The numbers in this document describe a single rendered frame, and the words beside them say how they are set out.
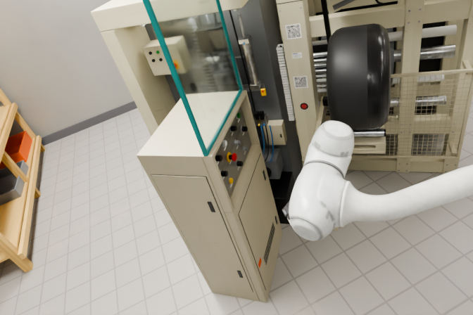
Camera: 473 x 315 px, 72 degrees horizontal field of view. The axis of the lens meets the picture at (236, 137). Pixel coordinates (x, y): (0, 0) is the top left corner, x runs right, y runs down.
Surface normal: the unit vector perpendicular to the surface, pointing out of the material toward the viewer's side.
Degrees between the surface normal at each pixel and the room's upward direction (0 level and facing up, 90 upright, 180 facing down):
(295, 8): 90
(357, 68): 51
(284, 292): 0
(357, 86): 68
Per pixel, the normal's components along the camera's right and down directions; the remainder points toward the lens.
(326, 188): -0.14, -0.67
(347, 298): -0.24, -0.78
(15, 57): 0.36, 0.47
